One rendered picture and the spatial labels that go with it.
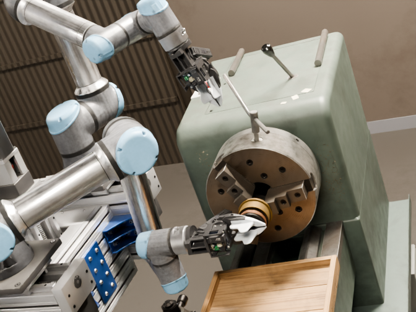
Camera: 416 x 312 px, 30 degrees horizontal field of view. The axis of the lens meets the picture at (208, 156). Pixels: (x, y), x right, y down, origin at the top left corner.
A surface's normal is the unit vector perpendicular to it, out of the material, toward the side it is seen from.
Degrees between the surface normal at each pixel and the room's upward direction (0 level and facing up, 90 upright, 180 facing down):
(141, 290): 0
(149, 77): 90
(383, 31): 90
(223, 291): 0
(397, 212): 0
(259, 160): 90
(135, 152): 89
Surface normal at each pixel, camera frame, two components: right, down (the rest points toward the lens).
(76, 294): 0.89, -0.13
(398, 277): -0.32, -0.86
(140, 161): 0.47, 0.22
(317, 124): -0.22, 0.48
